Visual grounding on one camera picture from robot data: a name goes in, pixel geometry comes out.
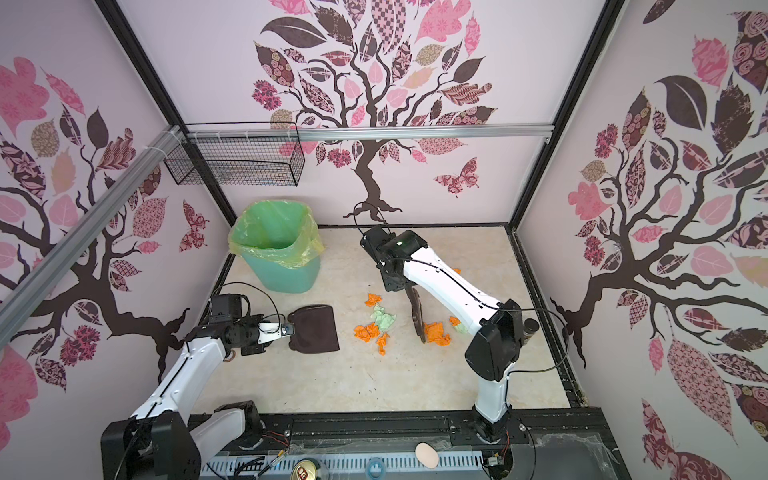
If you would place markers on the orange paper scrap back left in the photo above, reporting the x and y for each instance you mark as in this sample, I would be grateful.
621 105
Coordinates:
372 333

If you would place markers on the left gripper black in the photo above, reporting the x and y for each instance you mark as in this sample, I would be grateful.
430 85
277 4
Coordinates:
253 349

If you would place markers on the black wire basket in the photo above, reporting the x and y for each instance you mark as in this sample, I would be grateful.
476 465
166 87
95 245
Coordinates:
263 153

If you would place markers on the dark brown dustpan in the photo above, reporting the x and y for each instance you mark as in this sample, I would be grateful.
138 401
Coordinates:
315 330

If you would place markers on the orange scrap right front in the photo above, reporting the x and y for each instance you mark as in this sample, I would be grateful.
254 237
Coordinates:
436 333

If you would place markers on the yellow-green bin liner bag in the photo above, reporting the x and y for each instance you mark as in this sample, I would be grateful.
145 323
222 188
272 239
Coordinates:
278 231

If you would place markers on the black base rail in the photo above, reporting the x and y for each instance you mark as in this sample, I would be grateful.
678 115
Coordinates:
572 443

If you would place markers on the dark brown hand broom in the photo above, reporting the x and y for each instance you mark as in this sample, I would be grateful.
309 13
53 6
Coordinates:
416 312

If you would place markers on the aluminium rail left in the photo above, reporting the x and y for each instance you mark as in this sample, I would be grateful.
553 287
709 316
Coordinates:
24 299

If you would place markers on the blue tape roll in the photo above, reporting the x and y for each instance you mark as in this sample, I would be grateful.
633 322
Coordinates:
375 469

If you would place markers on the white slotted cable duct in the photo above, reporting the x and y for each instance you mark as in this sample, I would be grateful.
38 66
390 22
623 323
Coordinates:
399 465

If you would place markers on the green trash bin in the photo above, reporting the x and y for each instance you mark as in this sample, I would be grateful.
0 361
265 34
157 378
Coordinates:
283 280

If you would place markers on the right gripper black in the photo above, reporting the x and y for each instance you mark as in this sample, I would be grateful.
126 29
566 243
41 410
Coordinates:
389 286

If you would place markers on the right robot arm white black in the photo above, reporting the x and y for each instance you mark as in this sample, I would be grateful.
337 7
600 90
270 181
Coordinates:
498 329

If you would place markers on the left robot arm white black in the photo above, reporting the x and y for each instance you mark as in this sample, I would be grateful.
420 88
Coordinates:
162 439

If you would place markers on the pink oval object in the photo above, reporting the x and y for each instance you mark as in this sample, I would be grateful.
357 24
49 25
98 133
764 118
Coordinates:
427 455

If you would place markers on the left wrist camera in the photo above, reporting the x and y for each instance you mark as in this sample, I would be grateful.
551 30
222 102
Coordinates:
269 331

